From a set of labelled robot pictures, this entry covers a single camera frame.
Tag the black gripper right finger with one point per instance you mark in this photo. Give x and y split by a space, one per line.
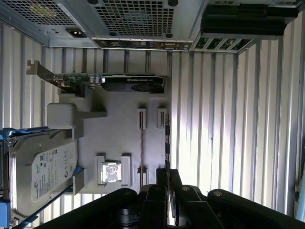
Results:
190 210

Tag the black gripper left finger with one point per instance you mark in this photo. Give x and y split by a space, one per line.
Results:
155 207

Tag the RAM stick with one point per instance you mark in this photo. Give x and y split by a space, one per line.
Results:
167 143
142 148

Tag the silver CPU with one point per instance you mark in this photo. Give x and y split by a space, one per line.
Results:
110 172

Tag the grey parts rack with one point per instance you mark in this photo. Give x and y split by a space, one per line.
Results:
114 143

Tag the hard disk in blue carrier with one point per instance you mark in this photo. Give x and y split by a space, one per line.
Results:
47 167

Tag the graphics card black cooler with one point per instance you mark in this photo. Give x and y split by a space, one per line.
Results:
133 83

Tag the rear port panel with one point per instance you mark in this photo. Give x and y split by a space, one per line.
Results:
143 44

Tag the black PC case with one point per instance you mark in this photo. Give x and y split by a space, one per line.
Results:
133 19

